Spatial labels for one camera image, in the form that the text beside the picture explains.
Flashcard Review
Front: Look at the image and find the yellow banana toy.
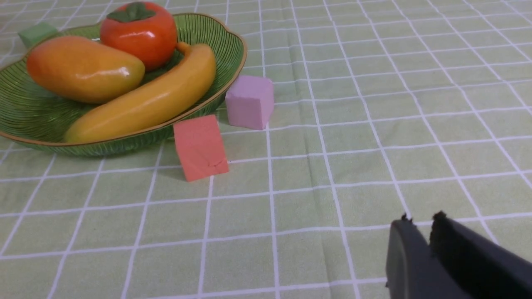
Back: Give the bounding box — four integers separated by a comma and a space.
64, 42, 216, 143

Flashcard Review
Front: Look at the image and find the green foam cube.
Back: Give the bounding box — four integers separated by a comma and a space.
18, 22, 59, 49

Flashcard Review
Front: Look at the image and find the pink foam cube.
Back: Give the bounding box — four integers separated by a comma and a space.
225, 74, 274, 130

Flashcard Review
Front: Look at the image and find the orange yellow mango toy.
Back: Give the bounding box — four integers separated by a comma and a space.
26, 35, 145, 104

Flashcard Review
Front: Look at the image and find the green checkered tablecloth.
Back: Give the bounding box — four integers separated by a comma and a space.
1, 0, 532, 299

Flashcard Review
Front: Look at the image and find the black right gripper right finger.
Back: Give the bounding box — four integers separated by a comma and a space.
429, 211, 532, 299

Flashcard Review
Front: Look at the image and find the coral red foam cube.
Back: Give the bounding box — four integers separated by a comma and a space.
173, 114, 229, 182

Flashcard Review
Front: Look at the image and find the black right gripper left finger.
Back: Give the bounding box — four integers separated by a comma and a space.
386, 214, 471, 299

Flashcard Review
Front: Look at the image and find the green leaf-shaped glass plate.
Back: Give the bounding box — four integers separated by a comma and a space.
0, 12, 248, 157

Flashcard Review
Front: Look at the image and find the orange persimmon toy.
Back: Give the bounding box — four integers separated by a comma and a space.
99, 1, 178, 72

